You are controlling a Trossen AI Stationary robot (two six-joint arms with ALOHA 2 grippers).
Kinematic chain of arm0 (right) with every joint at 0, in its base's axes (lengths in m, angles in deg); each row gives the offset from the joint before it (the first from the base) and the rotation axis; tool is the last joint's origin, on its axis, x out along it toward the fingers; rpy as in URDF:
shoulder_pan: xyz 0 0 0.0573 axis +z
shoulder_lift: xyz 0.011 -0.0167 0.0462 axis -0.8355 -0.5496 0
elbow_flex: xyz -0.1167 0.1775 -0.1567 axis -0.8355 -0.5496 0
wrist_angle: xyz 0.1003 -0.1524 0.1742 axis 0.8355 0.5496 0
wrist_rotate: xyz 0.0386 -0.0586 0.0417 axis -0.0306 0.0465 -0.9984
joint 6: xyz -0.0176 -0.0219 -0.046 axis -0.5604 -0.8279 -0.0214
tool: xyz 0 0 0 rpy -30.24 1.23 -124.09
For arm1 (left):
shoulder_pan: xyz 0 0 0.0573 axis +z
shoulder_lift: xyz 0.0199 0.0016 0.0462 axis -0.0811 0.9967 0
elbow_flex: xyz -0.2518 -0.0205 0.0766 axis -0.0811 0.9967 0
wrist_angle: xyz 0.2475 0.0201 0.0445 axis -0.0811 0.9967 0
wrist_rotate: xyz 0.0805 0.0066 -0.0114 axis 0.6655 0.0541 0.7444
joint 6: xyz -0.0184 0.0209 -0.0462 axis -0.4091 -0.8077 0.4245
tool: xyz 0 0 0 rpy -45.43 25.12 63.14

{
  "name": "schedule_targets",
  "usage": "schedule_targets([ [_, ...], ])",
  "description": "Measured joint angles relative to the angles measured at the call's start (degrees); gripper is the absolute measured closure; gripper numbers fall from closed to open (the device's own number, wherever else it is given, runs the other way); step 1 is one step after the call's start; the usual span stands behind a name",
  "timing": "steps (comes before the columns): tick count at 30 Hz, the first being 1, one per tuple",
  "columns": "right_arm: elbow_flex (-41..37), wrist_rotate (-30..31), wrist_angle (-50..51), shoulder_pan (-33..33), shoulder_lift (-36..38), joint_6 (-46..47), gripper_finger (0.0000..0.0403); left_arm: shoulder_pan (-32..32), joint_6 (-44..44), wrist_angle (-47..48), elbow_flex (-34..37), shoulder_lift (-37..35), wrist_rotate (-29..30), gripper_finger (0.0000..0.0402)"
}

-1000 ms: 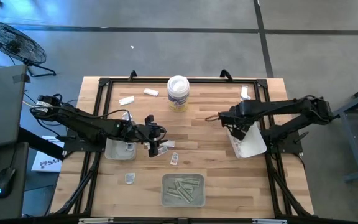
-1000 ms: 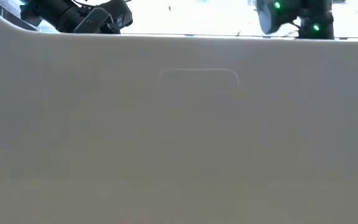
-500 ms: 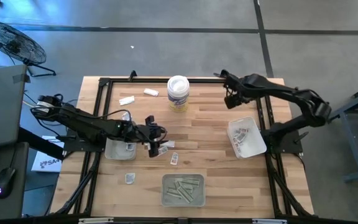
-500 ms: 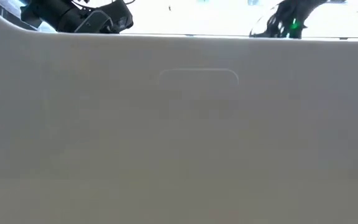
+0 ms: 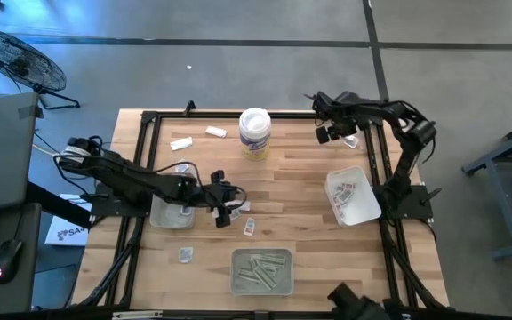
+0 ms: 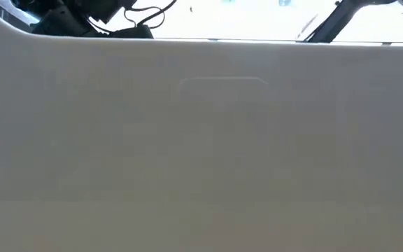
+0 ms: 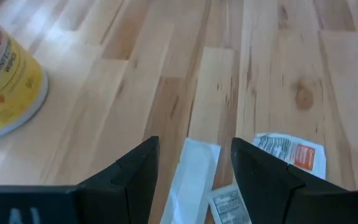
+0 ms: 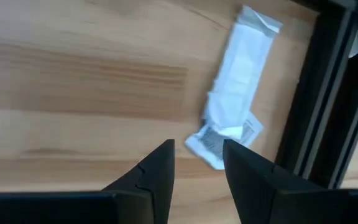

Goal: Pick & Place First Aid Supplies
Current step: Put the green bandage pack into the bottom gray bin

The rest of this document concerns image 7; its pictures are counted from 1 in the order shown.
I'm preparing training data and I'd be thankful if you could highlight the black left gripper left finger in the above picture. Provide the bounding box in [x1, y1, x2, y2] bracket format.
[75, 135, 160, 224]

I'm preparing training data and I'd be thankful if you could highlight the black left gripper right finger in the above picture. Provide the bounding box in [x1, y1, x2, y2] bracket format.
[230, 137, 350, 224]

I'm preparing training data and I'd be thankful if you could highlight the long white bandage wrapper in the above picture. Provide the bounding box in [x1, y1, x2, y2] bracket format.
[159, 138, 223, 224]

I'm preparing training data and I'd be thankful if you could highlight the white drug facts packet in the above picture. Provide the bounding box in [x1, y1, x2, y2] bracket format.
[206, 183, 253, 224]

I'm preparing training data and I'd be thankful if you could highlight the red antibiotic ointment packet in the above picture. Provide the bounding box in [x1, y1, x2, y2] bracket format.
[251, 132, 328, 181]

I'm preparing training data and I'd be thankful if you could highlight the yellow disinfecting wipes canister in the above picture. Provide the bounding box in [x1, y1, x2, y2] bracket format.
[0, 5, 50, 141]

